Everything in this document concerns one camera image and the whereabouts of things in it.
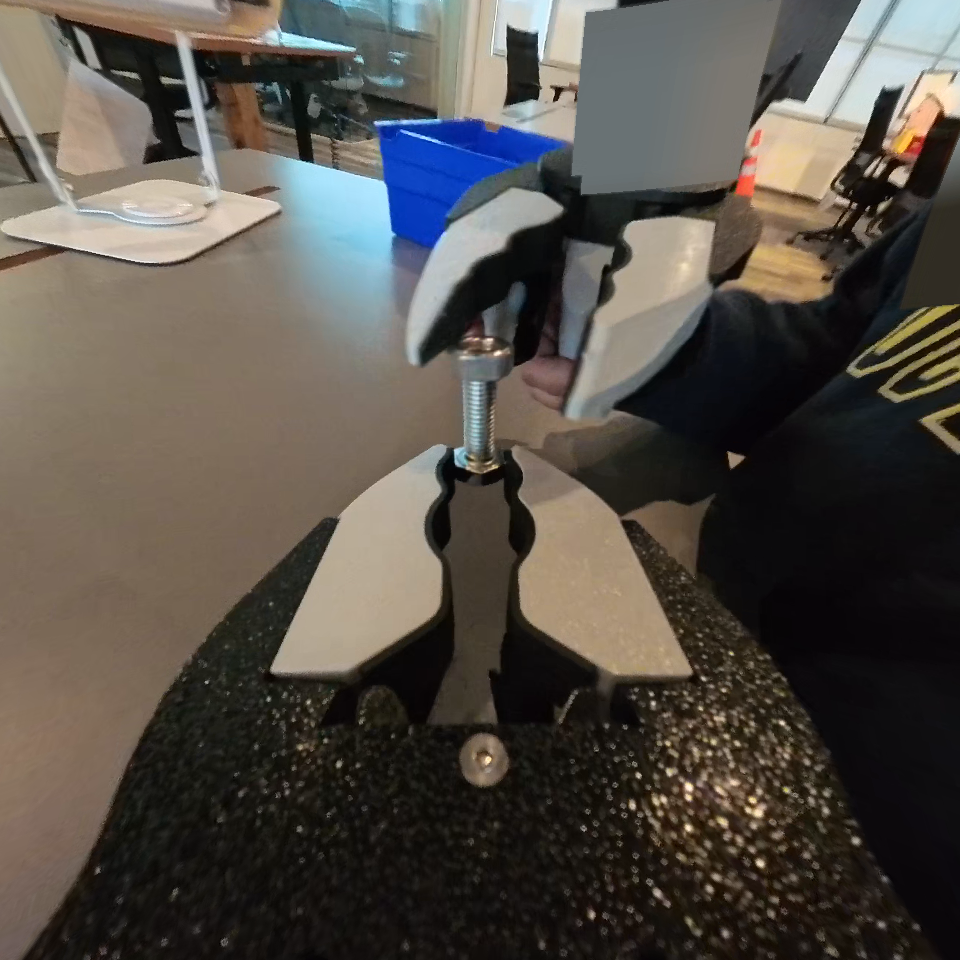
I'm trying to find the silver hex bolt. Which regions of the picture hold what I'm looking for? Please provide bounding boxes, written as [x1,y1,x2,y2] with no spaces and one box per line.
[455,335,519,466]

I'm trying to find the clear sign stand white base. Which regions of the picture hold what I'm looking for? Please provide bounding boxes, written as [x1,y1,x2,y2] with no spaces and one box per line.
[0,0,283,266]

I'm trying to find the person's navy sweatshirt torso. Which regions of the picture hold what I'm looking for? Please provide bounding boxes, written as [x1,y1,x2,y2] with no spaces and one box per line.
[697,300,960,960]

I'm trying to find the wooden desk black legs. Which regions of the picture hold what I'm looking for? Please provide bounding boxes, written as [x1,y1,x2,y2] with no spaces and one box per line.
[15,0,360,165]

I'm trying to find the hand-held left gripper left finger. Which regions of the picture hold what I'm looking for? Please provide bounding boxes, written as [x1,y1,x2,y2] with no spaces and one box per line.
[270,444,454,685]

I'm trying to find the black office chair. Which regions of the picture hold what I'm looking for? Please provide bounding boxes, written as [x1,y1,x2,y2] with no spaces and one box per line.
[504,24,543,107]
[892,112,960,222]
[787,86,910,280]

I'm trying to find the silver hex nut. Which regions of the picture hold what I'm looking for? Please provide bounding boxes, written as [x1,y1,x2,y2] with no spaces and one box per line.
[452,448,505,487]

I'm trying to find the white low cabinet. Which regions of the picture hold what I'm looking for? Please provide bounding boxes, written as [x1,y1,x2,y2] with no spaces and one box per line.
[750,101,850,204]

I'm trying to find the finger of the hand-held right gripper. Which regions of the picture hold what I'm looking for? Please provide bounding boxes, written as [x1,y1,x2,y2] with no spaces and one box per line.
[558,217,719,423]
[405,187,567,369]

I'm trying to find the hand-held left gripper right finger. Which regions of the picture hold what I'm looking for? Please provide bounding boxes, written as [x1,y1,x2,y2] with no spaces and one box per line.
[510,446,694,686]

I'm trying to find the person's right forearm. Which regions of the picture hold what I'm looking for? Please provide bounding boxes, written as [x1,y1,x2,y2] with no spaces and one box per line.
[615,198,935,459]

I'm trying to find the blue plastic bin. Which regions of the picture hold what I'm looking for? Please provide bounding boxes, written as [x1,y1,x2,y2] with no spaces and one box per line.
[373,117,573,249]

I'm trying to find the white bag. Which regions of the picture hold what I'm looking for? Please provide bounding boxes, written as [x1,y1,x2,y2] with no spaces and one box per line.
[56,58,153,178]

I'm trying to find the orange traffic cone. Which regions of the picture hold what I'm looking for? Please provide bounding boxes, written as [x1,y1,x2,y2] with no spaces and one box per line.
[735,129,764,198]

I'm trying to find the person's right hand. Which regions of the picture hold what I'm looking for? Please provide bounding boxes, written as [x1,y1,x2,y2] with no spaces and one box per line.
[521,294,582,412]

